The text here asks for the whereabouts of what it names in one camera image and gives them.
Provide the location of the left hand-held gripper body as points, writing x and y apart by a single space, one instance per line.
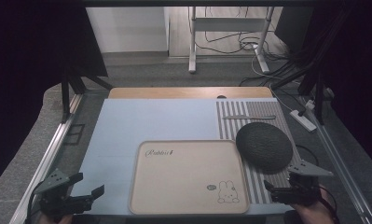
54 202

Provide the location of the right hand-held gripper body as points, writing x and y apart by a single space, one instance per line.
305 186

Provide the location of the person's left hand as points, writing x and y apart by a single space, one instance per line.
61 219

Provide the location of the person's right hand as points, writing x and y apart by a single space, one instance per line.
314 213

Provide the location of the dark grey round pad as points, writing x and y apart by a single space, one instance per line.
264 147

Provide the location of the white power strip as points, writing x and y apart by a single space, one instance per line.
303 120

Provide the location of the grey striped mat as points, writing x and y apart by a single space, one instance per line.
267 109

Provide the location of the beige tray with rabbit print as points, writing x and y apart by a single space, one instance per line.
186 177

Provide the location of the light blue table mat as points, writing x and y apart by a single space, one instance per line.
149 121

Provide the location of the black metal stand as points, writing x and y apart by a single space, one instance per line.
317 90
69 90

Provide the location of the dark curtain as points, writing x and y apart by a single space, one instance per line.
357 77
34 62

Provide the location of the wooden table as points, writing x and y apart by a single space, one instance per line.
186 92

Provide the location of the white metal stand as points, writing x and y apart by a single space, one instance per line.
227 24

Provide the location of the aluminium rail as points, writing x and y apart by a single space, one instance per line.
342 174
47 158

